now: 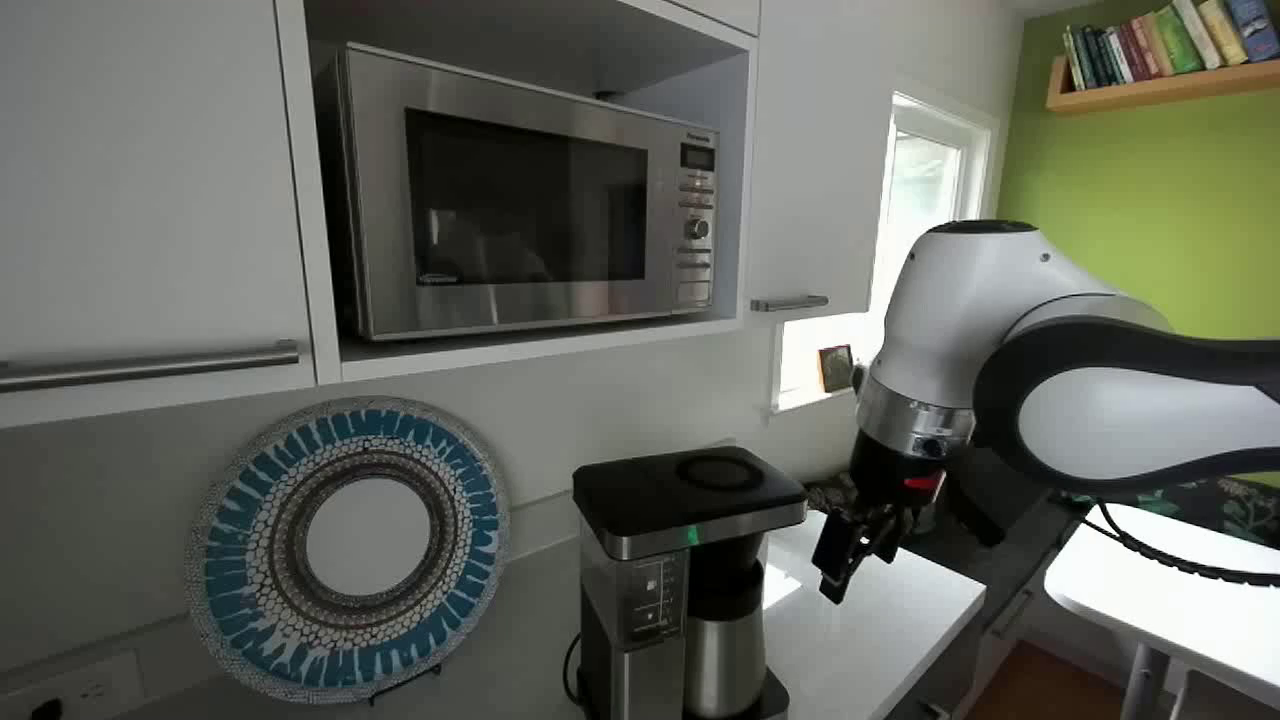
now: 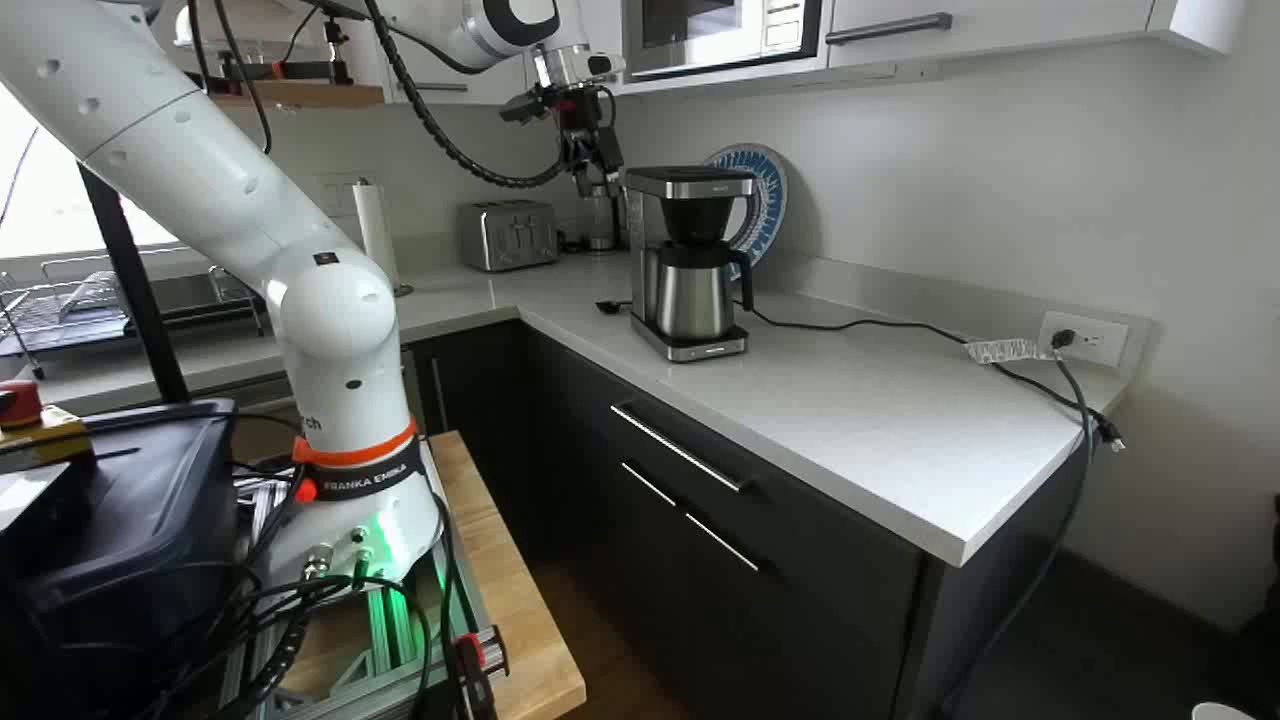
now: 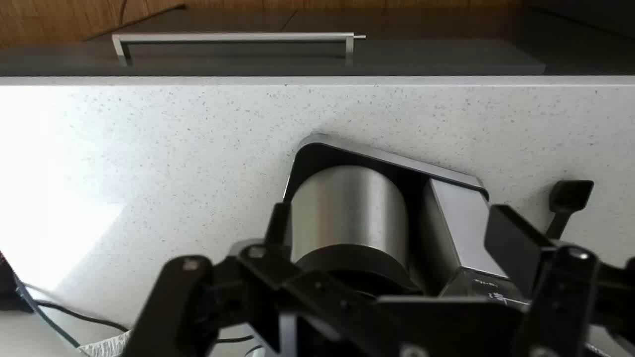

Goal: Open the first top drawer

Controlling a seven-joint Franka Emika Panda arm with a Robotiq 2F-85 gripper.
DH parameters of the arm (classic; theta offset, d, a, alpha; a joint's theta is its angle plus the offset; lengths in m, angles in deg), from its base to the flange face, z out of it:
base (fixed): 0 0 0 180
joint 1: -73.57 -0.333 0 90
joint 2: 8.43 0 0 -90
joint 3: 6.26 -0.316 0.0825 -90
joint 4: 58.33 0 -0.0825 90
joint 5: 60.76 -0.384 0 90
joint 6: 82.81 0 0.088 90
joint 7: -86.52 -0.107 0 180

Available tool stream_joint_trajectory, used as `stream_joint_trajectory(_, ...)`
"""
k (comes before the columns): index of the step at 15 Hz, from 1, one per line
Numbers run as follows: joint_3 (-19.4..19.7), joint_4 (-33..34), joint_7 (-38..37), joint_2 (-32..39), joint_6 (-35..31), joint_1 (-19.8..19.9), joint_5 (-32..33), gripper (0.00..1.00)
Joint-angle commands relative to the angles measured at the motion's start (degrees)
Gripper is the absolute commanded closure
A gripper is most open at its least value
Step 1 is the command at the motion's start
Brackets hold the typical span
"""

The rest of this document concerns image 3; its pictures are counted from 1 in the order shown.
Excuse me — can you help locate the silver drawer handle bar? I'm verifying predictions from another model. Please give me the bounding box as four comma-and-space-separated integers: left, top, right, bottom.
111, 33, 365, 66

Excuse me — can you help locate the dark grey top drawer front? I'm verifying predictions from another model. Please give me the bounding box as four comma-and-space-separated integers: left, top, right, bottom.
0, 41, 546, 78

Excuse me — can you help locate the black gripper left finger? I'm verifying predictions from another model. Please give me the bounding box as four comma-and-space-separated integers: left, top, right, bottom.
119, 201, 373, 357

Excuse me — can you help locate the black and steel coffee maker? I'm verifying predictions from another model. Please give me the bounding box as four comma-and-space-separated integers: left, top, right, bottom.
276, 132, 524, 357

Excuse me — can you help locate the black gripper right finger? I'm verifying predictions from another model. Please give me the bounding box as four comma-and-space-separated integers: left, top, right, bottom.
484, 205, 635, 357

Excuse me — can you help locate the black cable on counter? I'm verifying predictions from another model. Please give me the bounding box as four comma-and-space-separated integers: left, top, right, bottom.
14, 281, 256, 352

